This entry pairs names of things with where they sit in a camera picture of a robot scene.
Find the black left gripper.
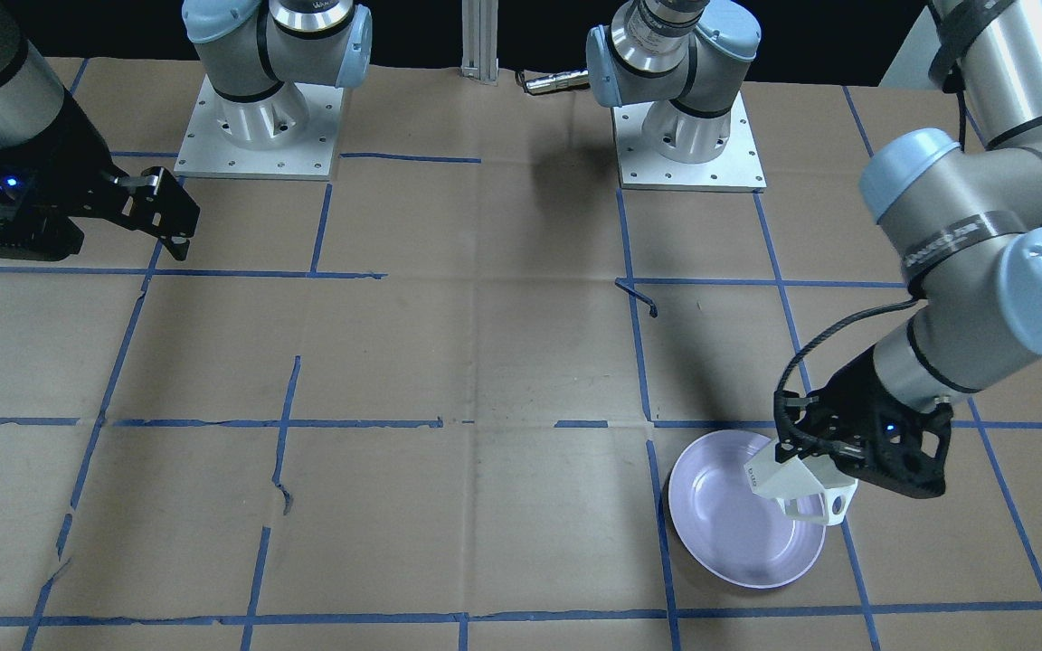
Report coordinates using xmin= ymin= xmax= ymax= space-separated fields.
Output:
xmin=774 ymin=351 xmax=952 ymax=499

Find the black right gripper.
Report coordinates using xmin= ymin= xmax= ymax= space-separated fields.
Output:
xmin=0 ymin=92 xmax=200 ymax=262

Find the white faceted mug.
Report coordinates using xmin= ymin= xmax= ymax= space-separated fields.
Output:
xmin=744 ymin=440 xmax=857 ymax=526

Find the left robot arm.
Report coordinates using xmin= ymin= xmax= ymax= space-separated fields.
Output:
xmin=747 ymin=1 xmax=1042 ymax=502

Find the lilac round plate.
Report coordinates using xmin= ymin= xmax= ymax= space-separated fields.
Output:
xmin=666 ymin=429 xmax=827 ymax=590

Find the brown paper table cover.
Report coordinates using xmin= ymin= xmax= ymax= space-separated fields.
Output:
xmin=0 ymin=67 xmax=1042 ymax=650

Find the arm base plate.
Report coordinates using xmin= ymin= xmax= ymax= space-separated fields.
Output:
xmin=611 ymin=92 xmax=768 ymax=193
xmin=174 ymin=79 xmax=347 ymax=182

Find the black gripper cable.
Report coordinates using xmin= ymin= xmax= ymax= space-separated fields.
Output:
xmin=772 ymin=298 xmax=924 ymax=453

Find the aluminium frame post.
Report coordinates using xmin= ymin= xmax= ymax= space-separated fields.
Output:
xmin=458 ymin=0 xmax=499 ymax=86

